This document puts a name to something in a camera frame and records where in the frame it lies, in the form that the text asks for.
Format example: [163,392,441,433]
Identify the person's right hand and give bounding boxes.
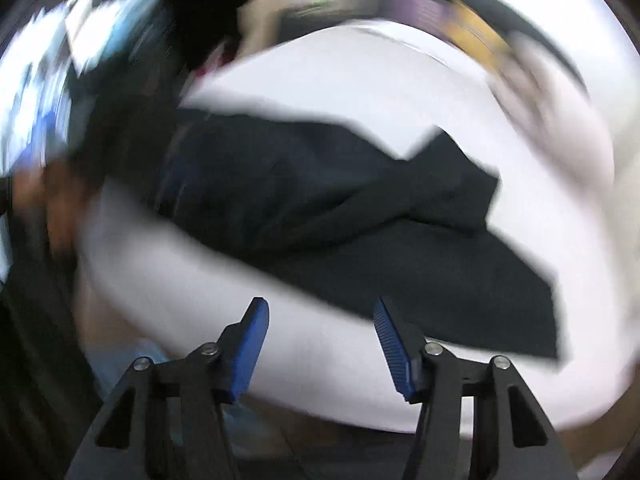
[11,159,98,257]

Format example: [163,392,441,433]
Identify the yellow cushion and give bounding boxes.
[442,0,510,72]

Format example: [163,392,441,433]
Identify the purple cushion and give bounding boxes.
[380,0,452,38]

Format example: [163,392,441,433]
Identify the black denim pants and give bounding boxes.
[153,108,559,360]

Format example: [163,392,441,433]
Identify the folded beige duvet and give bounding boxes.
[489,32,615,194]

